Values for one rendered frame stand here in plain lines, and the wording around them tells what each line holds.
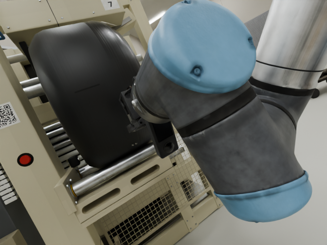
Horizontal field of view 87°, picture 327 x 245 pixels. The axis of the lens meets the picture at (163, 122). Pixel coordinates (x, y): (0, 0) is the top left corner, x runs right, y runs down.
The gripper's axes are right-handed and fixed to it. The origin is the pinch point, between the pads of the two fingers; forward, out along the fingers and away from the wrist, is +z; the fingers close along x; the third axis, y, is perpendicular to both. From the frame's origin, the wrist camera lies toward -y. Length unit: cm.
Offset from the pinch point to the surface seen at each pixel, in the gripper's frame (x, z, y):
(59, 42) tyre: 8.9, 4.3, 32.3
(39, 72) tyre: 16.9, 5.9, 26.1
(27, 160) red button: 33.6, 23.5, 7.5
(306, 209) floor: -89, 42, -97
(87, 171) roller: 21, 46, -6
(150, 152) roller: -4.0, 18.4, -9.3
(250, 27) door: -951, 586, 272
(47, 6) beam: 4, 42, 78
